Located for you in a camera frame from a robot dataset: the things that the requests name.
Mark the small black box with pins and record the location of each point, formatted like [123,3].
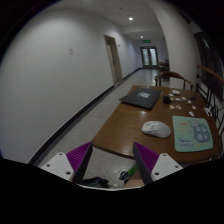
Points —
[166,100]

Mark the wooden handrail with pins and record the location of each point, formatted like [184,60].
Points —
[211,72]

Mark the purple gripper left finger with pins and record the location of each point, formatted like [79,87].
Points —
[70,166]

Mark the black laptop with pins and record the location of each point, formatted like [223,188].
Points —
[142,97]

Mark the white card on table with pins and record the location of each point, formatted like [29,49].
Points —
[175,92]

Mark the wooden chair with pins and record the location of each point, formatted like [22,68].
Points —
[174,75]

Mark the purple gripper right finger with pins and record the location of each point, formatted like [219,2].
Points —
[153,166]

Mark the brown wooden table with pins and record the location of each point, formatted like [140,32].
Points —
[123,128]

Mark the beige door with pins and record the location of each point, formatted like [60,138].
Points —
[111,57]

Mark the glass double door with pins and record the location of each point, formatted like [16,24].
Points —
[149,57]

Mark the green exit sign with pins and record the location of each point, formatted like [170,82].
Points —
[146,41]

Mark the white computer mouse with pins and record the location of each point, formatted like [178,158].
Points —
[156,128]

